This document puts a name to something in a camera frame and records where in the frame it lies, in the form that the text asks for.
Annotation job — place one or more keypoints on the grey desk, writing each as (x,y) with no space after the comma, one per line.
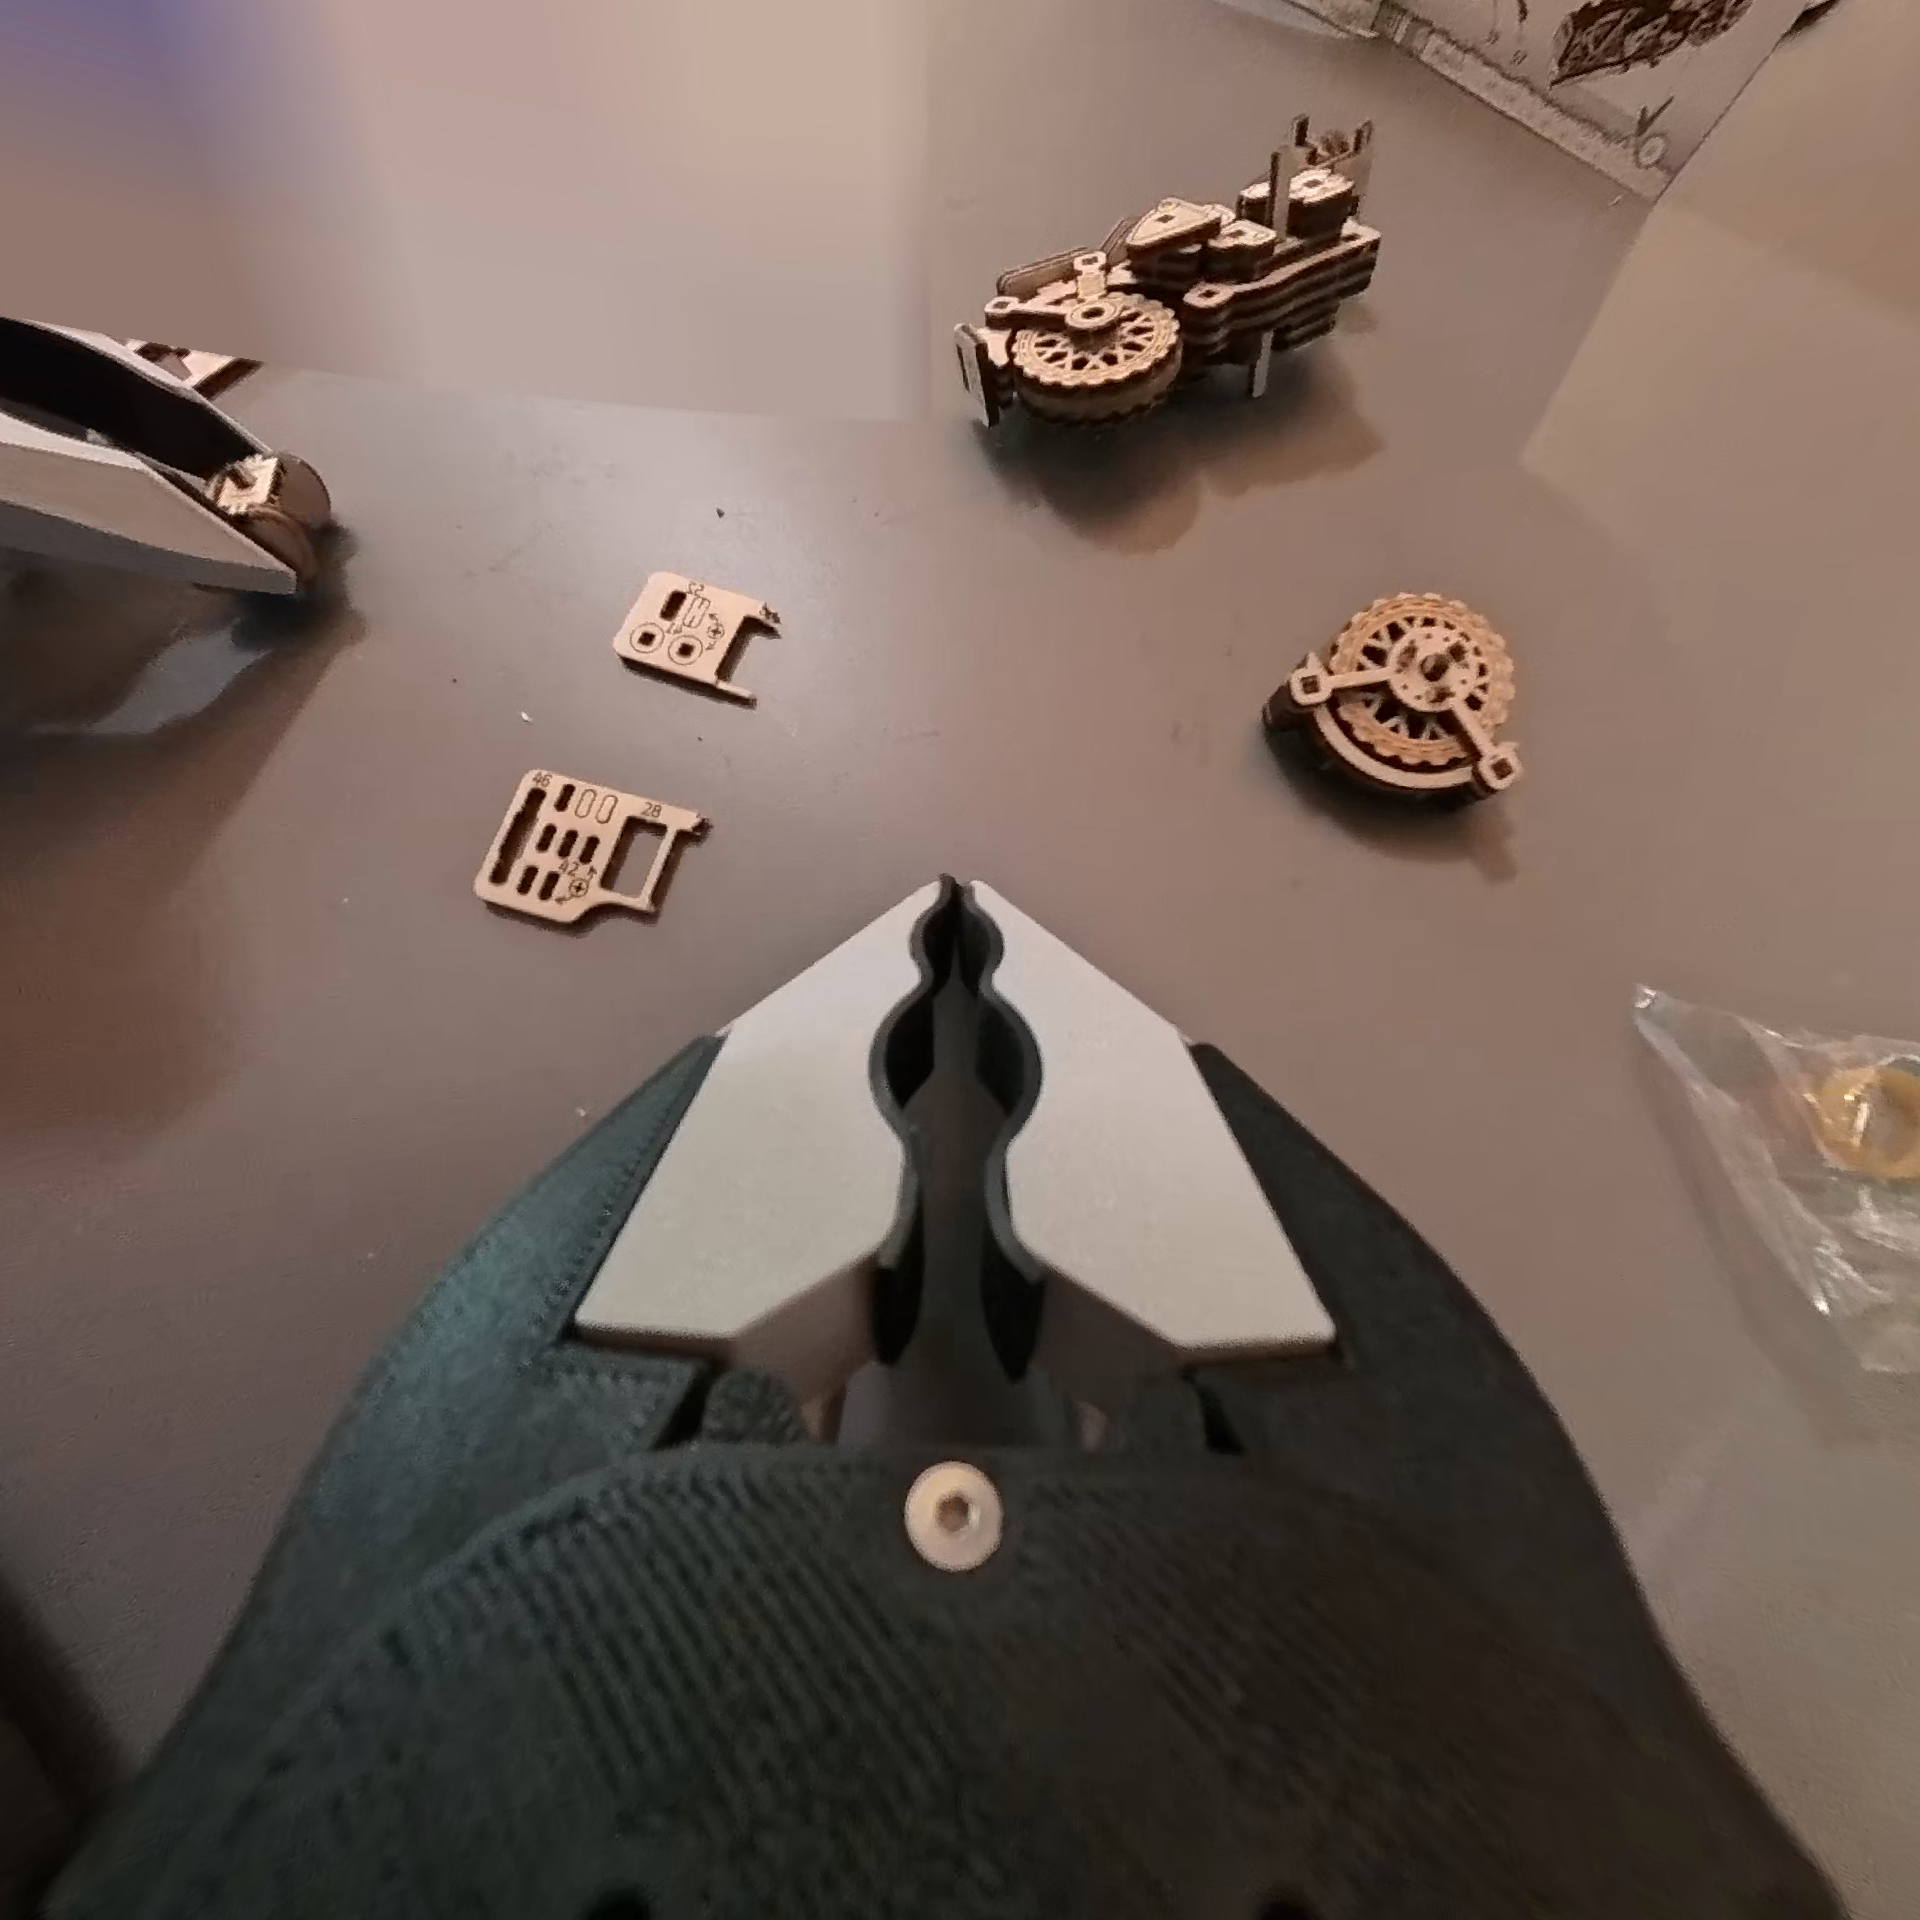
(1050,720)

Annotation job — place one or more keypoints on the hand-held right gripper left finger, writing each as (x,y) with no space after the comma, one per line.
(751,1171)

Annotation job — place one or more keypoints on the wooden plate with round holes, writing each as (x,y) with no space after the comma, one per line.
(681,639)

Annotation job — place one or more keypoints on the large wooden model vehicle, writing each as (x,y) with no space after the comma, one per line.
(1184,301)

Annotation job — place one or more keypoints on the wooden gear wheel assembly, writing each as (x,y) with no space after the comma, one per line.
(1401,697)

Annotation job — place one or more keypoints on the wooden plate with slots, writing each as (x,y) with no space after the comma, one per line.
(562,848)

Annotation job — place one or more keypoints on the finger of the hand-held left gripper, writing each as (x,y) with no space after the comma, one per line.
(120,511)
(90,368)

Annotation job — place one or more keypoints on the clear plastic bag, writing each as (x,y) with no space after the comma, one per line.
(1770,1200)

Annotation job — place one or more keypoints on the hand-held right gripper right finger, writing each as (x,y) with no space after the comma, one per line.
(1156,1185)

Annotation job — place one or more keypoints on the small wooden wheel part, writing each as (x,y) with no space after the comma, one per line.
(273,495)

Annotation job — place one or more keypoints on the flat wooden offcut piece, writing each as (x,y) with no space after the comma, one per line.
(192,365)

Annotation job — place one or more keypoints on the clear plastic sheet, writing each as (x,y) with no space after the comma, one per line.
(1500,60)

